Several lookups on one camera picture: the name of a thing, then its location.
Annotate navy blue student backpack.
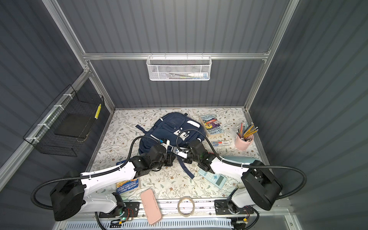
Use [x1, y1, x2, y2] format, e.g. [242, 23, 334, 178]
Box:
[136, 112, 206, 166]

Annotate blue treehouse paperback book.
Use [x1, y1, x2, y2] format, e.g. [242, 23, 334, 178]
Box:
[116, 178, 140, 194]

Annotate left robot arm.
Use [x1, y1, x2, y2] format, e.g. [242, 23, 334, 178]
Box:
[50, 144, 173, 221]

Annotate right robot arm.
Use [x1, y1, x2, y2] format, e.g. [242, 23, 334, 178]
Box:
[188, 140, 282, 213]

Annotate light blue calculator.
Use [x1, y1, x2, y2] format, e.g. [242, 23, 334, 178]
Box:
[198, 169, 227, 189]

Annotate pink pencil cup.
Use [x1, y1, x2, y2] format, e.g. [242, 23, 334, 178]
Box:
[234, 135, 254, 151]

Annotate roll of clear tape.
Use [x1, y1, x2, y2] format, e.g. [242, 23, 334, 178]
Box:
[177, 196, 195, 218]

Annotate bundle of coloured pencils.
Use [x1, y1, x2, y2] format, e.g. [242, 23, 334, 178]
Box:
[237, 122, 259, 142]

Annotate pink pencil case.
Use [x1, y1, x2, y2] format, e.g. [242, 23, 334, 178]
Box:
[140, 189, 163, 225]

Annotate yellow tag on basket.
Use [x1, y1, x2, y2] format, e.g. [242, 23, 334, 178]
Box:
[94, 103, 102, 119]

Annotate pens in white basket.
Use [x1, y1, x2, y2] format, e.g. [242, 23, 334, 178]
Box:
[166, 72, 210, 81]

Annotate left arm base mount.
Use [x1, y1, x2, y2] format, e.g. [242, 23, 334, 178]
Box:
[98, 202, 140, 220]

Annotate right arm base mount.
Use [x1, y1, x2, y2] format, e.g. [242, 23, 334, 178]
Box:
[214, 199, 254, 216]

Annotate white wire mesh basket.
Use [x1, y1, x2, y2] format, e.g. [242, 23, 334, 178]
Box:
[146, 55, 212, 81]

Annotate black wire basket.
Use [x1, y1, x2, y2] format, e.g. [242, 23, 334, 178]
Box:
[24, 87, 104, 157]

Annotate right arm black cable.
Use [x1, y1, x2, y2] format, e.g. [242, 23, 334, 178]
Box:
[176, 128, 307, 230]

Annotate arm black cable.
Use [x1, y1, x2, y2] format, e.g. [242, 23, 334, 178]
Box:
[31, 136, 160, 230]
[176, 128, 307, 230]

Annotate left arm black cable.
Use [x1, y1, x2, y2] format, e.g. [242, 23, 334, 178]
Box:
[31, 136, 160, 230]

